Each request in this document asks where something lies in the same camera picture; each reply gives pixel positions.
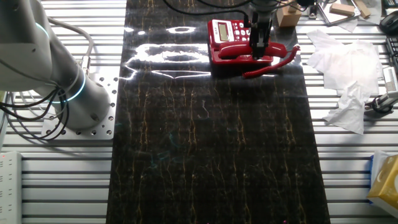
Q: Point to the red telephone base with keypad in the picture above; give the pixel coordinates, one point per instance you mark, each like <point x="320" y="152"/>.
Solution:
<point x="224" y="31"/>

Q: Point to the yellow tissue box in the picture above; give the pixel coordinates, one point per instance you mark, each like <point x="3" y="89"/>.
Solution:
<point x="385" y="183"/>

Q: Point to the black computer mouse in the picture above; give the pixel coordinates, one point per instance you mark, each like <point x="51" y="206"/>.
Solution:
<point x="390" y="23"/>

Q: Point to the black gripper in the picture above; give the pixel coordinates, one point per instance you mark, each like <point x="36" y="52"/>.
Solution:
<point x="259" y="28"/>

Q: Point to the metal tray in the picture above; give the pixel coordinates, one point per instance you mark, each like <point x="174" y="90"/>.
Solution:
<point x="335" y="19"/>

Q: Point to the wooden block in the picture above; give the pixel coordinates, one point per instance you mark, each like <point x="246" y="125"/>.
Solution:
<point x="289" y="18"/>

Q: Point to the white power strip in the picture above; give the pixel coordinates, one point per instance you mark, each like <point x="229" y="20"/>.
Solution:
<point x="9" y="186"/>

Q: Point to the red telephone handset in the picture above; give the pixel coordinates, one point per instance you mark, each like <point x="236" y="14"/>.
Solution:
<point x="236" y="49"/>

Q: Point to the silver ribbed camera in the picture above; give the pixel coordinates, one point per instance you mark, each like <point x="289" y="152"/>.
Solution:
<point x="391" y="79"/>

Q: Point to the small wooden piece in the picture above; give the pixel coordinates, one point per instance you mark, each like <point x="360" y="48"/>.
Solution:
<point x="363" y="8"/>
<point x="343" y="9"/>

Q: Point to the blue white tissue pack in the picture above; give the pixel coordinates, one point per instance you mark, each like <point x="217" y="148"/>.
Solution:
<point x="377" y="165"/>

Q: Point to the small silver camera device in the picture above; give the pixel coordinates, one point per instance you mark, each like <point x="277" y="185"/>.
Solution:
<point x="388" y="99"/>

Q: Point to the crumpled white tissue paper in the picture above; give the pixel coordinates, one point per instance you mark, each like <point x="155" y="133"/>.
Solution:
<point x="342" y="62"/>

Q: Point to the black keyboard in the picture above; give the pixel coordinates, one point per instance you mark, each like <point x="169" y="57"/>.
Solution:
<point x="393" y="49"/>

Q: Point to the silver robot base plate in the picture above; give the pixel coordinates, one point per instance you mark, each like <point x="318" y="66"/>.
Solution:
<point x="105" y="124"/>

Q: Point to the black marble pattern mat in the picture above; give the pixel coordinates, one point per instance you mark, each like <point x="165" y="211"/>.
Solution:
<point x="186" y="155"/>

